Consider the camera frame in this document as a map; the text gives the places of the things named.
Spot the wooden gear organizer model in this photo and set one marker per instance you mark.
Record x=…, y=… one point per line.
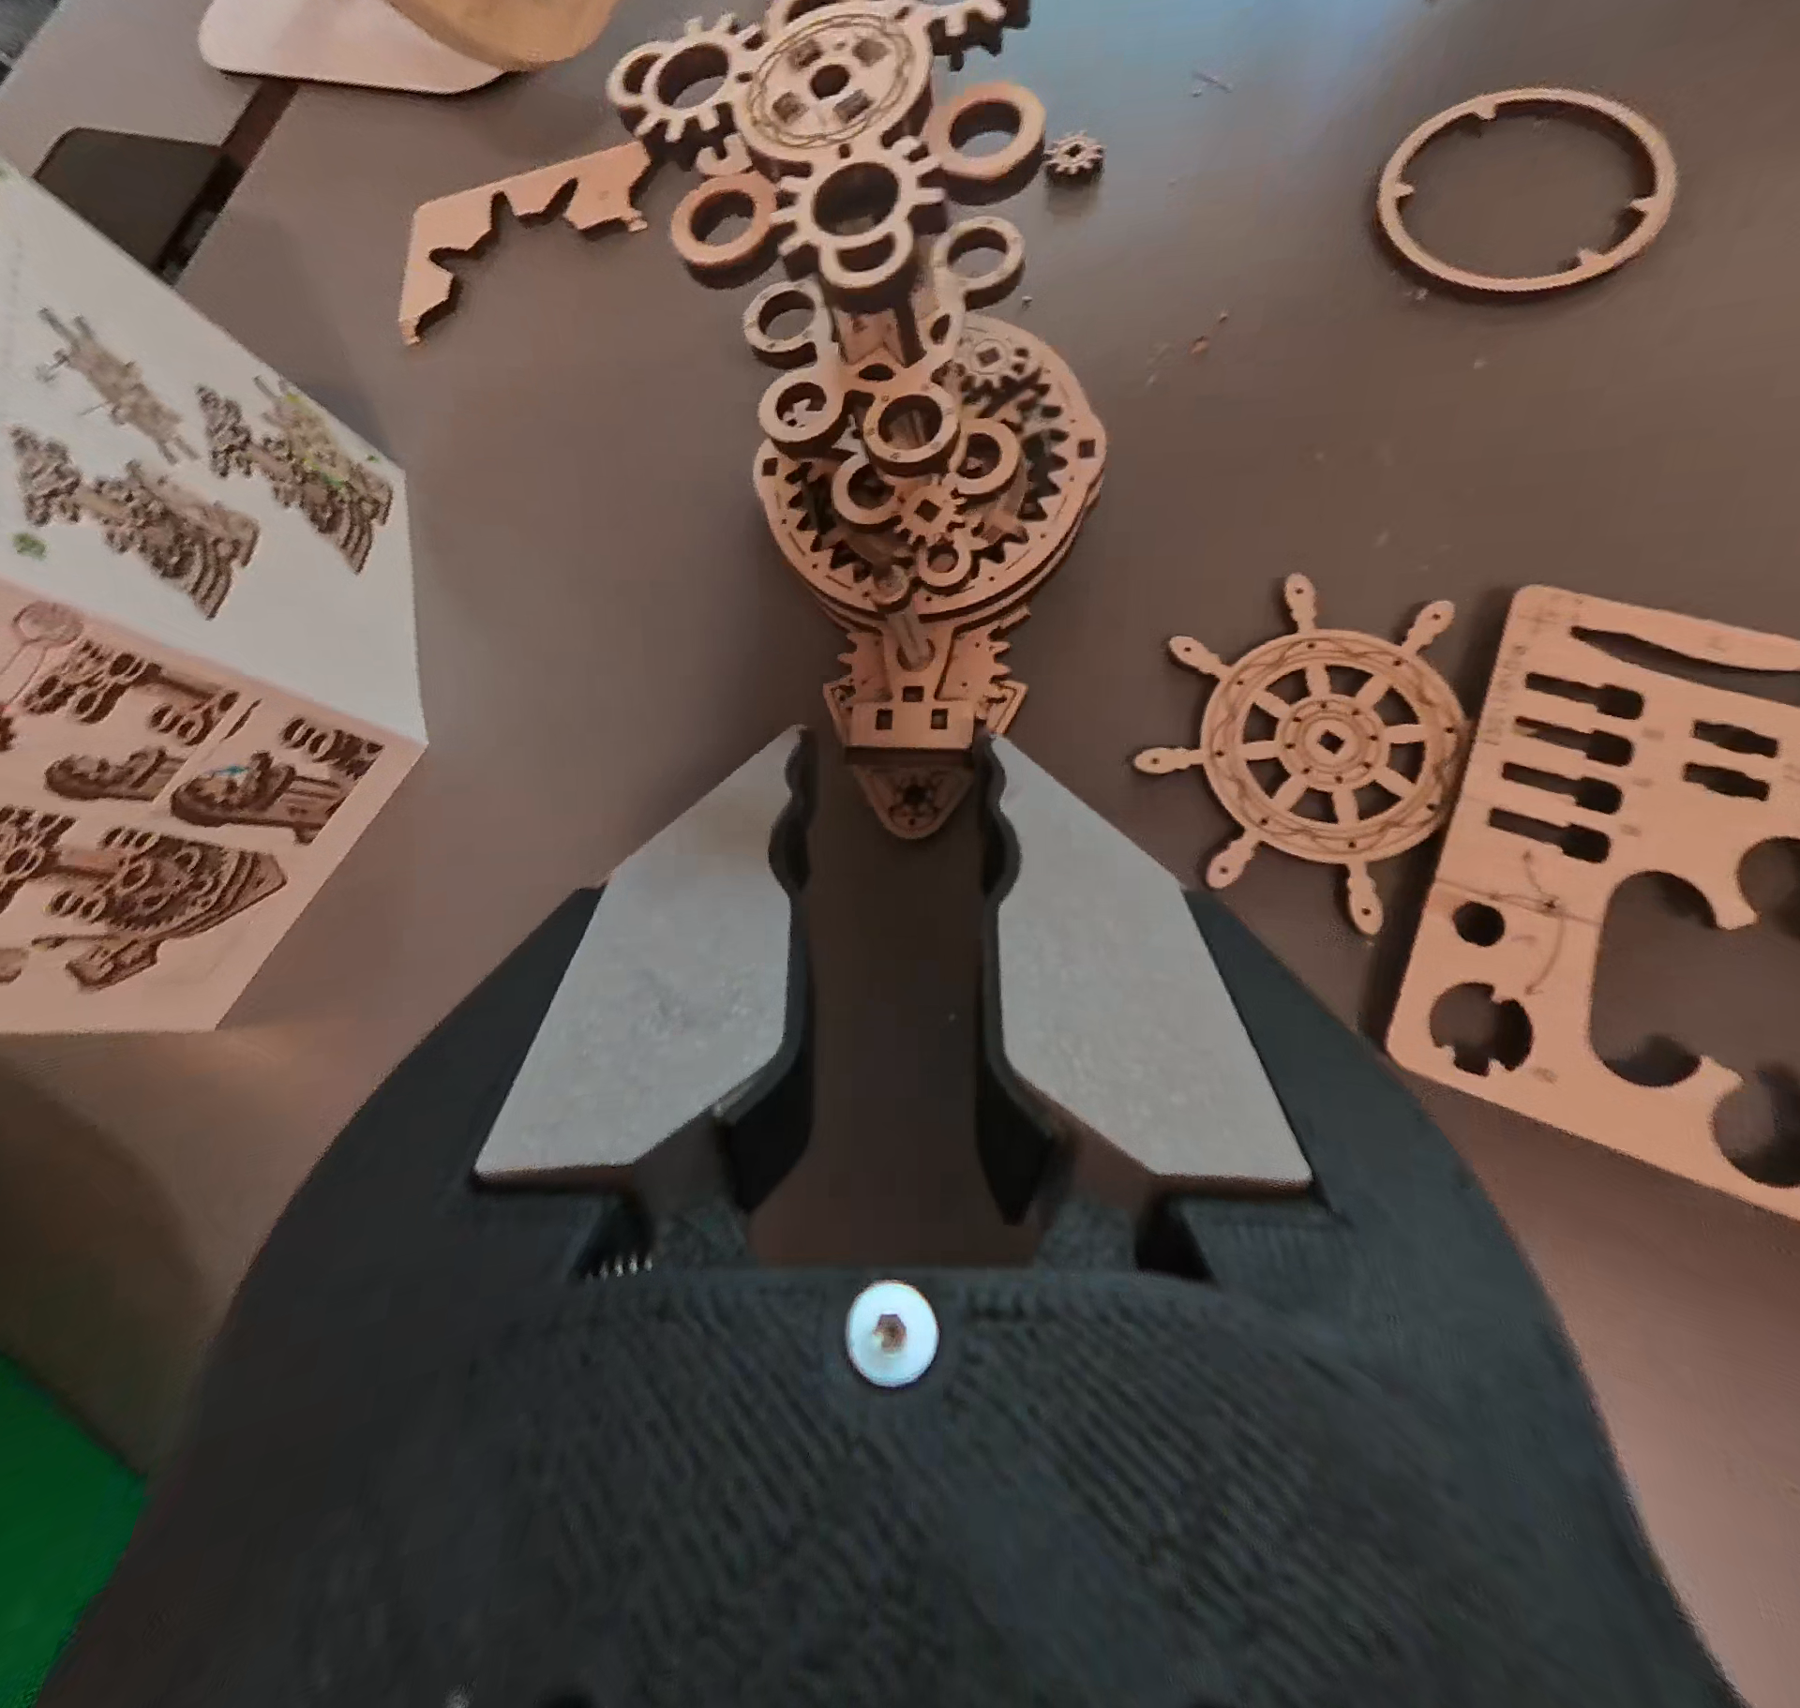
x=844, y=91

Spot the printed puzzle box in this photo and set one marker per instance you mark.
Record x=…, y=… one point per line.
x=141, y=302

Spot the wooden document stand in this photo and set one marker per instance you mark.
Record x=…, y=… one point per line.
x=352, y=35

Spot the wooden ship wheel part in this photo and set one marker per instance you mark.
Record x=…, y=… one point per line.
x=1227, y=752

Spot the wooden sheet with cutouts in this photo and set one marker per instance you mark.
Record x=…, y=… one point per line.
x=1661, y=752

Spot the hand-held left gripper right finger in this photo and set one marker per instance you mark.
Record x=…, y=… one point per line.
x=1139, y=1005

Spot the black flat object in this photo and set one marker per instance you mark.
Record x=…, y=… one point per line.
x=127, y=190

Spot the small wooden gear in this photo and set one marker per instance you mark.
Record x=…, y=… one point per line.
x=1062, y=147

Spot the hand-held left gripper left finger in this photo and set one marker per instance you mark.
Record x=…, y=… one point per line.
x=648, y=977

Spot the jagged wooden offcut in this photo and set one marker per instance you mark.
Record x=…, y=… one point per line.
x=464, y=226

